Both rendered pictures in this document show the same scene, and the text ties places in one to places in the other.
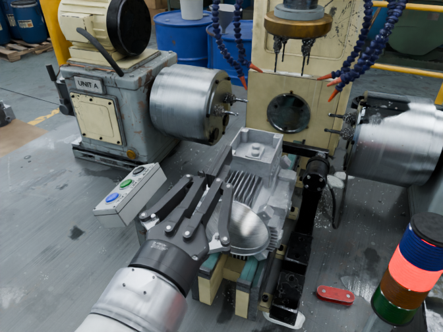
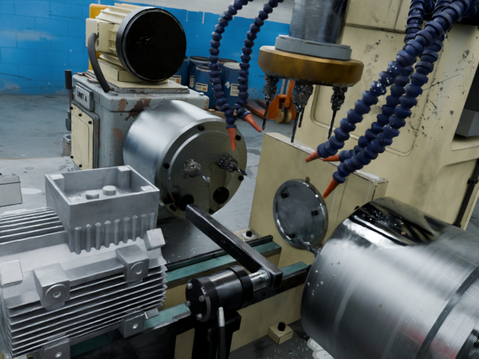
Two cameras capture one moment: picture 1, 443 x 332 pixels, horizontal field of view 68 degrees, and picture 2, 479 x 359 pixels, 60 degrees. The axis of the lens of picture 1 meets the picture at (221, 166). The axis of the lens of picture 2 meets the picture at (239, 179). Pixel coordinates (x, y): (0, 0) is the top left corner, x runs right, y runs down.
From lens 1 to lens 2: 0.55 m
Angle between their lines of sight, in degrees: 28
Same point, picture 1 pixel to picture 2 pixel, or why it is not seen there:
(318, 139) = not seen: hidden behind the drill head
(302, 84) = (323, 171)
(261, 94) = (273, 172)
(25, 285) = not seen: outside the picture
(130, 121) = (103, 152)
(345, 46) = (415, 134)
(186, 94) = (155, 131)
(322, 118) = not seen: hidden behind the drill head
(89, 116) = (78, 135)
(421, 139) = (418, 308)
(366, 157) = (319, 305)
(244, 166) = (55, 202)
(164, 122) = (127, 161)
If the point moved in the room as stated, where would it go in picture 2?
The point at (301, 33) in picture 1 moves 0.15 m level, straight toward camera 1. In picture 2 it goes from (284, 68) to (214, 66)
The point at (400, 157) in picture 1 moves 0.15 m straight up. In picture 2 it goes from (372, 329) to (408, 215)
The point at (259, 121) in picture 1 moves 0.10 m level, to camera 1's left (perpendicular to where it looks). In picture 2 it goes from (265, 214) to (229, 200)
